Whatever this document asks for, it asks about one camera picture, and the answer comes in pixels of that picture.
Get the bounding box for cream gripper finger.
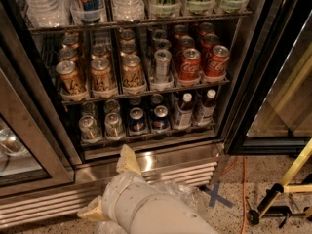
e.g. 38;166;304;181
116;144;141;175
77;196;108;221

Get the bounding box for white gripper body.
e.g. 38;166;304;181
101;172;163;234

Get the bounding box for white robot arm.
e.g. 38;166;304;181
77;144;218;234

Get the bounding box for front left blue can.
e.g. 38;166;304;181
129;107;145;133

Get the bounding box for front left silver can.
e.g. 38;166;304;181
79;115;101;142

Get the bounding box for front right blue can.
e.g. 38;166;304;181
152;105;169;130

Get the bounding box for closed glass fridge door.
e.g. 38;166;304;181
0;52;74;198

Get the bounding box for front middle orange can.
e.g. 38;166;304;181
91;58;115;92

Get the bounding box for front right orange can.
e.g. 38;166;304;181
122;55;143;88

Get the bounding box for front left orange can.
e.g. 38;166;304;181
56;60;86;96

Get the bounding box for stainless steel fridge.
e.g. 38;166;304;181
0;0;274;229

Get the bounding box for silver slim can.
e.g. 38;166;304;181
154;49;172;83

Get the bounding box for second row right orange can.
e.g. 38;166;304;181
120;43;137;57

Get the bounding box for front left red cola can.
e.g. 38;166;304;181
178;48;201;81

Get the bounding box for red cola can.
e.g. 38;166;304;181
178;48;201;81
204;45;230;78

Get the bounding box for second row left orange can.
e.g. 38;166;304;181
58;47;79;64

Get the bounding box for front right red cola can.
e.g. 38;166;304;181
204;45;230;78

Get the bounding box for second row left cola can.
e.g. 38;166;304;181
177;36;195;54

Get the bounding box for second row cola can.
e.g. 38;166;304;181
200;33;219;54
177;36;195;54

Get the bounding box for second row right cola can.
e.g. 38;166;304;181
200;33;219;54

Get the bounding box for open glass fridge door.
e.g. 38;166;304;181
224;0;312;156

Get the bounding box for blue energy drink can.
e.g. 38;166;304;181
70;0;104;24

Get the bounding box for clear bubble wrap bundle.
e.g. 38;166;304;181
94;180;205;234

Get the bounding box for left dark juice bottle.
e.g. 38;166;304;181
174;93;194;130

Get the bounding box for dark juice bottle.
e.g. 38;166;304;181
174;93;194;130
194;89;216;126

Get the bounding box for blue tape cross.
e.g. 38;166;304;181
202;183;233;209

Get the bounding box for right dark juice bottle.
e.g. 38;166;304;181
194;89;216;126

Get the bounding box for orange power cable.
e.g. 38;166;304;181
221;155;249;234

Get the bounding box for yellow black cart frame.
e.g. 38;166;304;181
247;138;312;229

